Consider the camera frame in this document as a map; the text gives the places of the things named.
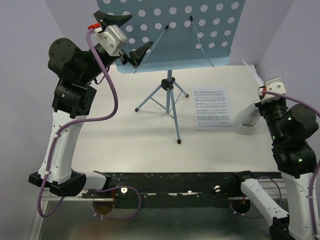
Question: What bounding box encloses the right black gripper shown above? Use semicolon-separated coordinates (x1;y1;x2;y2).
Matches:
254;93;288;142

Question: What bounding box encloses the grey metronome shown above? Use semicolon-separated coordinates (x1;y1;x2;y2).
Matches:
234;103;261;136

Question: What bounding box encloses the sheet music page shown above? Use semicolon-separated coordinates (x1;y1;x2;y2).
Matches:
242;60;265;87
192;86;234;131

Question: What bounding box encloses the light blue music stand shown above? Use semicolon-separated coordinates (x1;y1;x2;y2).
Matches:
96;0;245;145

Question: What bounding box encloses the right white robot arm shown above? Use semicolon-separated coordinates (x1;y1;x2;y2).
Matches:
230;98;320;240

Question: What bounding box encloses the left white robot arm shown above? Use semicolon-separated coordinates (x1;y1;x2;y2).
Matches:
28;11;152;198

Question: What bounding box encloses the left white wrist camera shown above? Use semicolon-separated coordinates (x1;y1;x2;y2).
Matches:
87;22;128;57

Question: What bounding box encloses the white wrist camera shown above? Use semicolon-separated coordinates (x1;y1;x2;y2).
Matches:
87;22;128;57
258;77;286;104

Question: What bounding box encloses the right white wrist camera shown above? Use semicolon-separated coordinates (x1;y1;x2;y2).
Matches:
258;77;286;104

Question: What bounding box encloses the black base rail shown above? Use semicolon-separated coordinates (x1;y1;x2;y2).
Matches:
82;172;250;212

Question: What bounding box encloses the aluminium frame rail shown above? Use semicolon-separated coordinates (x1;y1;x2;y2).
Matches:
27;65;88;240

